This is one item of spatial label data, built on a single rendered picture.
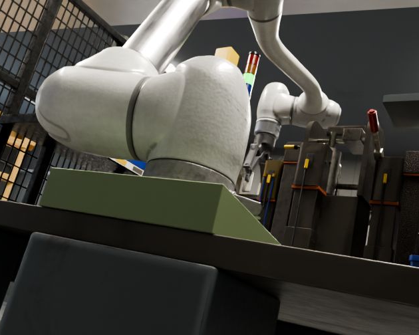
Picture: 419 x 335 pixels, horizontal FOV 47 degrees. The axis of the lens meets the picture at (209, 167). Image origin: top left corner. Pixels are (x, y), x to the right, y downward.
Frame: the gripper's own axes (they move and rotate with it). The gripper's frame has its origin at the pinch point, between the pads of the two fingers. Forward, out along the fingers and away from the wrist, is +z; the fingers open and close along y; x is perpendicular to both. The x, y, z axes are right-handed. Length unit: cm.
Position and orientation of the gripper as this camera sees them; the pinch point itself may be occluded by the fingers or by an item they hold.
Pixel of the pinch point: (253, 191)
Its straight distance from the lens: 166.4
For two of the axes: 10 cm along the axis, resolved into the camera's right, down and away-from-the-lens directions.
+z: -2.3, 9.3, -3.0
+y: 5.2, 3.8, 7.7
